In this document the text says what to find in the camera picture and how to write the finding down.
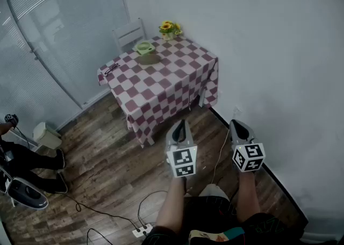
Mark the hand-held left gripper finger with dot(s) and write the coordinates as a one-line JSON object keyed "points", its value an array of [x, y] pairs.
{"points": [[170, 137], [188, 137]]}

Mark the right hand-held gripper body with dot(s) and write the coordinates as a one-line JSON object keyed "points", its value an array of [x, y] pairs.
{"points": [[248, 158]]}

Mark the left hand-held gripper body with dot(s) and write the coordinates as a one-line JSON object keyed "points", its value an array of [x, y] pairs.
{"points": [[182, 159]]}

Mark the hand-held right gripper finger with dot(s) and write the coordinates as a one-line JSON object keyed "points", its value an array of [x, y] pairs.
{"points": [[248, 130], [232, 131]]}

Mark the beige round bowl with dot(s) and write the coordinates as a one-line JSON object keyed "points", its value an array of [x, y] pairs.
{"points": [[149, 59]]}

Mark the person's left forearm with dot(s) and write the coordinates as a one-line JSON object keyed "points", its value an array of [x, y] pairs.
{"points": [[172, 203]]}

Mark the person's right forearm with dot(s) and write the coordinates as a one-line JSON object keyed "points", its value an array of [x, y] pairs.
{"points": [[248, 195]]}

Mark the white table leg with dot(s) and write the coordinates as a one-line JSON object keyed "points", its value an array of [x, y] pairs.
{"points": [[202, 99]]}

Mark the person's light shoe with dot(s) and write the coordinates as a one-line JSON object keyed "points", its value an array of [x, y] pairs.
{"points": [[213, 191]]}

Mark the red white checkered tablecloth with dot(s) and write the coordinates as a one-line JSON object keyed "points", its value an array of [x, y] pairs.
{"points": [[161, 85]]}

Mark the person's black patterned shorts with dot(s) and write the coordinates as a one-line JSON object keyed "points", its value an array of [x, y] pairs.
{"points": [[215, 222]]}

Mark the white power strip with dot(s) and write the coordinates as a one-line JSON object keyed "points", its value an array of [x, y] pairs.
{"points": [[142, 231]]}

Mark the black eyeglasses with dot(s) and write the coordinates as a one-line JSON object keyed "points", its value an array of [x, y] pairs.
{"points": [[111, 69]]}

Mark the green desk fan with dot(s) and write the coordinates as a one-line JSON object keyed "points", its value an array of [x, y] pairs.
{"points": [[144, 47]]}

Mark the sunflowers in vase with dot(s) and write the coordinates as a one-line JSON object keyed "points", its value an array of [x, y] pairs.
{"points": [[169, 30]]}

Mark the white wooden chair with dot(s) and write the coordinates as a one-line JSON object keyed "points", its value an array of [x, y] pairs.
{"points": [[129, 34]]}

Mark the white trash bin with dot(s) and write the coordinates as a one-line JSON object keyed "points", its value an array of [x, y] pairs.
{"points": [[45, 136]]}

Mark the white slatted heater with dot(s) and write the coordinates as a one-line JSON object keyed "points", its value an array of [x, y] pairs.
{"points": [[18, 140]]}

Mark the glass partition with blinds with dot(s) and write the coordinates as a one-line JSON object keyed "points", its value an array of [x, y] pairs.
{"points": [[53, 37]]}

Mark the grey white rounded device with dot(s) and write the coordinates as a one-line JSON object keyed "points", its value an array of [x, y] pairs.
{"points": [[25, 193]]}

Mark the white wall socket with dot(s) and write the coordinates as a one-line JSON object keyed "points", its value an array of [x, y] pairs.
{"points": [[237, 110]]}

